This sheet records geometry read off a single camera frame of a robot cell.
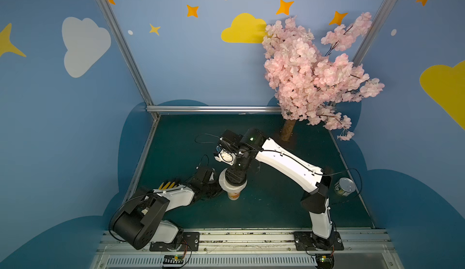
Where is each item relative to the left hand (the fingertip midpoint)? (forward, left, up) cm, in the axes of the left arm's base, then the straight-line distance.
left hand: (230, 184), depth 88 cm
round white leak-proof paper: (-7, +1, +15) cm, 17 cm away
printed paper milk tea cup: (-7, -2, +3) cm, 8 cm away
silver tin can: (-1, -55, +3) cm, 55 cm away
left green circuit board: (-31, +21, -5) cm, 38 cm away
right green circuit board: (-30, -40, -5) cm, 51 cm away
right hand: (-2, -3, +17) cm, 18 cm away
